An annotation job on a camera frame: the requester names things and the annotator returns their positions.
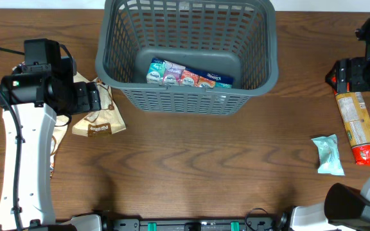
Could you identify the Kleenex tissue multipack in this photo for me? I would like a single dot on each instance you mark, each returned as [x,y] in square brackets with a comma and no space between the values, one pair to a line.
[165,73]

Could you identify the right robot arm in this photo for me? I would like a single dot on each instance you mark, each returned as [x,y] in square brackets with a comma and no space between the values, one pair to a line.
[345,208]

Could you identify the small teal wipes packet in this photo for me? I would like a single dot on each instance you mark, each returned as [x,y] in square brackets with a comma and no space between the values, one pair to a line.
[329,157]

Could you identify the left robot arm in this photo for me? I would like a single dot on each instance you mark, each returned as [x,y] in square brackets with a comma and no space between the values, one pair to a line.
[26,194]

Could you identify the treat bag bottom left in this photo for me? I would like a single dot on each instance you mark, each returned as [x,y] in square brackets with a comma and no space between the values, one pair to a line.
[59,132]

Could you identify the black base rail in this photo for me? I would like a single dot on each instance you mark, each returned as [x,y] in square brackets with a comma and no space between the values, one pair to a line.
[103,221]

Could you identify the treat bag beige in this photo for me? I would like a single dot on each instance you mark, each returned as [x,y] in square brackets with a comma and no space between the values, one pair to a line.
[106,121]

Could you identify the treat bag top left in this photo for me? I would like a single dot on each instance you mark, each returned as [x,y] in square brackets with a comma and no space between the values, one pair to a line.
[77,78]

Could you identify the grey plastic basket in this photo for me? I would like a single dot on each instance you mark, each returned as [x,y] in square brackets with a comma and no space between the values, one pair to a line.
[236,38]

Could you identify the spaghetti pack red ends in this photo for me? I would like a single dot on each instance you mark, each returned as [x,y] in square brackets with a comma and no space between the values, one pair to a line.
[356,121]

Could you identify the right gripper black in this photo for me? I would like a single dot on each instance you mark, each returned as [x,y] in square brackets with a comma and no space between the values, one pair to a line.
[349,70]

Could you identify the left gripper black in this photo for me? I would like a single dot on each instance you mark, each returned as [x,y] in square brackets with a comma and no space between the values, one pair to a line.
[87,99]

